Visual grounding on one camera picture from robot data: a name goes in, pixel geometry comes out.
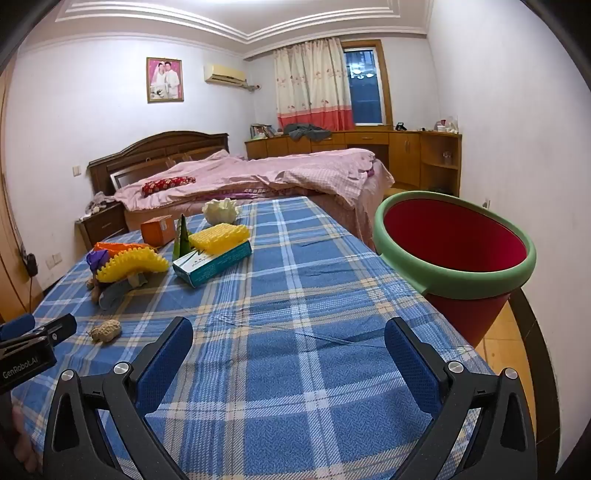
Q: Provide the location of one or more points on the window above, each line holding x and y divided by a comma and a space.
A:
367, 83

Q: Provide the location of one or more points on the dark wooden headboard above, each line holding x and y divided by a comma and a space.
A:
152, 147

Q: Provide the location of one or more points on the green cone wrapper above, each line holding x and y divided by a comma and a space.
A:
182, 240

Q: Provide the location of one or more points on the purple plastic item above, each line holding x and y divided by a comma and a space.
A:
96, 261

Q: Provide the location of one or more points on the red bucket with green rim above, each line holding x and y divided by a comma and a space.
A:
452, 230

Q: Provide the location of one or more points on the cream and red curtain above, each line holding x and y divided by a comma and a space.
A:
309, 83

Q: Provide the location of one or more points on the grey clothes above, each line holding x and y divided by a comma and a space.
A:
309, 132

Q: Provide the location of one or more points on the clothes pile on nightstand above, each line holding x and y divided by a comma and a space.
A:
97, 203

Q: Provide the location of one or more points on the wooden wardrobe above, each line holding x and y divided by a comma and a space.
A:
9, 277

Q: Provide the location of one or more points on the yellow spiky curved toy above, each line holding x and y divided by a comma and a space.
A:
131, 265

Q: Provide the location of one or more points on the small black desk item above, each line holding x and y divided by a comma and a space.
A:
400, 127

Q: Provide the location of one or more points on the white wall socket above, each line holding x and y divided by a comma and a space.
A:
54, 260

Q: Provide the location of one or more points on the pink checked duvet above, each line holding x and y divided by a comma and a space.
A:
258, 173

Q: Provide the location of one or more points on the large peanut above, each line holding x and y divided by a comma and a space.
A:
106, 331

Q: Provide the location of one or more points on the glass jar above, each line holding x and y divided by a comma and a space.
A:
447, 158

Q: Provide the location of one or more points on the black plug adapter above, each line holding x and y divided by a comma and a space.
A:
30, 264

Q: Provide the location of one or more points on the orange cardboard box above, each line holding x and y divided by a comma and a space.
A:
157, 230

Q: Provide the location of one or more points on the white paper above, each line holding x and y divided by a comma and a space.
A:
220, 212

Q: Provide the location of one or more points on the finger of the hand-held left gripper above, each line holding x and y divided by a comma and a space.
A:
18, 324
60, 328

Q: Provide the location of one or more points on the wooden desk cabinet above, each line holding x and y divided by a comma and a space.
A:
401, 152

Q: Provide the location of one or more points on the orange plastic item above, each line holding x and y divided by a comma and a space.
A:
115, 247

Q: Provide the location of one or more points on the bed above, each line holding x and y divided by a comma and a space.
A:
341, 217

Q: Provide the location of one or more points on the yellow ridged block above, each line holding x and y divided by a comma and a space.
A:
219, 237

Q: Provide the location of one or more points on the wooden nightstand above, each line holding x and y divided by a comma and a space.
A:
104, 226

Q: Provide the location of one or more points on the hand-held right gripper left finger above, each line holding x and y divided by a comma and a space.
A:
164, 364

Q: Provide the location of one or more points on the blue plaid tablecloth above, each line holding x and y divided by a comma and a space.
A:
286, 300

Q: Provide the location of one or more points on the teal and white carton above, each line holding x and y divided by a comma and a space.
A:
212, 267

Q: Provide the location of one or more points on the framed wall photo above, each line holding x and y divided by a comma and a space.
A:
165, 79

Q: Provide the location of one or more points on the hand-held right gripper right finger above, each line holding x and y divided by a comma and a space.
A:
413, 364

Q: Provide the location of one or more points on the grey cloth scrap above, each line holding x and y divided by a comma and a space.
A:
115, 293

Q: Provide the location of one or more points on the red floral pillow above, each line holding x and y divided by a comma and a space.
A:
168, 184

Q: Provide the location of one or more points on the wall air conditioner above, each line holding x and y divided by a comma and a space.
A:
225, 74

